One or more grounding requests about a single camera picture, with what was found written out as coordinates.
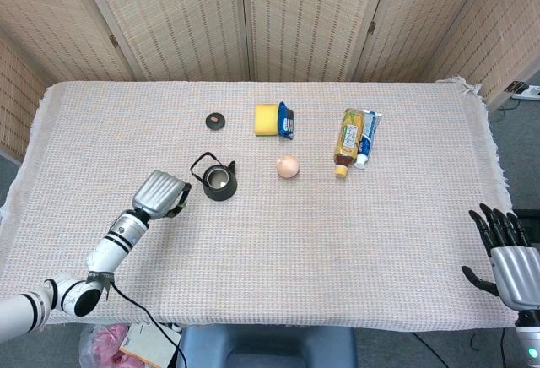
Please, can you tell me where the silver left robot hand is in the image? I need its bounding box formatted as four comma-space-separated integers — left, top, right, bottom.
132, 169, 192, 220

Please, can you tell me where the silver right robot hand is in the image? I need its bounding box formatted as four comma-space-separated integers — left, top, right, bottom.
462, 203, 540, 311

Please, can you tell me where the pyramid tea bag with tag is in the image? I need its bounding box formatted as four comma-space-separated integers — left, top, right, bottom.
165, 198, 189, 219

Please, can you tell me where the black teapot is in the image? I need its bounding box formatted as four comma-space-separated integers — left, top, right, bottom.
189, 152, 238, 203

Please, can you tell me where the black teapot lid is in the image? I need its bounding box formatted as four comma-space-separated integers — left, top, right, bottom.
205, 112, 226, 131

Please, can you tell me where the pink plastic bag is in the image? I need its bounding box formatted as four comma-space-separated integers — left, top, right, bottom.
78, 323, 140, 368

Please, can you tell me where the tea bottle with yellow cap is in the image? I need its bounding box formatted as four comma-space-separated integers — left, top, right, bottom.
333, 108, 366, 179

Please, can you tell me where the yellow sponge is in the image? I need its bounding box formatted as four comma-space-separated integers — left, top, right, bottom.
254, 103, 280, 137

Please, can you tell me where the peach ball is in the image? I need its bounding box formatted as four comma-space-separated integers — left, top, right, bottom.
276, 154, 301, 180

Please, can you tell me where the checked woven tablecloth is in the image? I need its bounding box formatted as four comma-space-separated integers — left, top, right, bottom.
0, 75, 518, 334

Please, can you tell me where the blue cookie packet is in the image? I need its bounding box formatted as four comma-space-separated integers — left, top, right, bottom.
276, 100, 295, 141

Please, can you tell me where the beige notebook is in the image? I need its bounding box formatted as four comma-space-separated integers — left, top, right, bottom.
119, 322, 183, 368

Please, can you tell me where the woven folding screen panel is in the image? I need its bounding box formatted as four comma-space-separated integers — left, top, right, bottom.
0, 32, 50, 162
354, 0, 501, 83
75, 0, 254, 83
421, 0, 540, 110
240, 0, 397, 83
0, 0, 136, 84

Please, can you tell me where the white power strip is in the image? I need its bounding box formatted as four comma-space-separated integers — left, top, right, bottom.
507, 80, 540, 102

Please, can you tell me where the blue grey seat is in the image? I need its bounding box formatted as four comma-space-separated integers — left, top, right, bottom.
175, 324, 359, 368

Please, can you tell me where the white blue toothpaste tube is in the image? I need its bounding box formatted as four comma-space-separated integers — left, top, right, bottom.
354, 110, 383, 170

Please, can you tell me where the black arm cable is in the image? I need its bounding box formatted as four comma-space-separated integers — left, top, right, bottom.
107, 281, 189, 368

